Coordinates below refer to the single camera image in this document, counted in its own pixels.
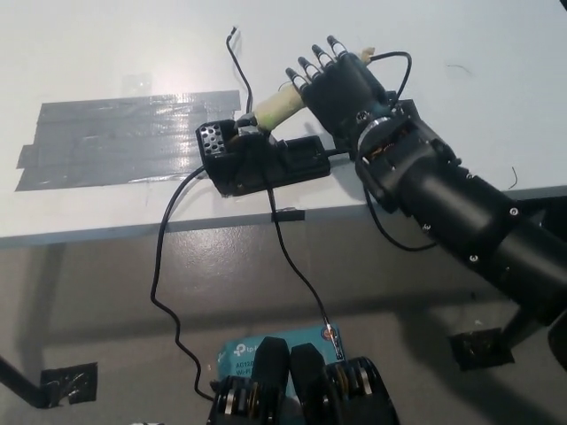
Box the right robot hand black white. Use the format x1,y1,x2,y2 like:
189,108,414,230
284,35,398,142

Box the black soldering iron stand base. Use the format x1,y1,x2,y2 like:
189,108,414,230
195,118,331,198

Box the black robot torso blocks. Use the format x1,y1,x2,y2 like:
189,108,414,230
206,336,400,425

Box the small black tape strip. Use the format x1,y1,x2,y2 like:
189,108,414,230
269,208,307,223

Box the dark bulky object blue spot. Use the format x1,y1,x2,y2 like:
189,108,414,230
513,197,567,244

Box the teal tp-link box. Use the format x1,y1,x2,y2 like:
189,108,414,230
215,322,345,390

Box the black floor tape patch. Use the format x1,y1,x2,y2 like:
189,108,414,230
38,361,99,407
447,327,516,372

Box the black soldering iron cable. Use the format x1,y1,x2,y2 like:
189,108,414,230
362,50,442,252

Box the thin black upright wire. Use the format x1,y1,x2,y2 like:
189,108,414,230
224,26,253,117

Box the black cable with clip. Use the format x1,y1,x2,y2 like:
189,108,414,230
259,150,346,360

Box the grey duct tape patch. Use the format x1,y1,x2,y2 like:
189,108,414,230
15,89,240,192

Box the black long curly cable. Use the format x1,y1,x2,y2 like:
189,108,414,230
150,166,218,402

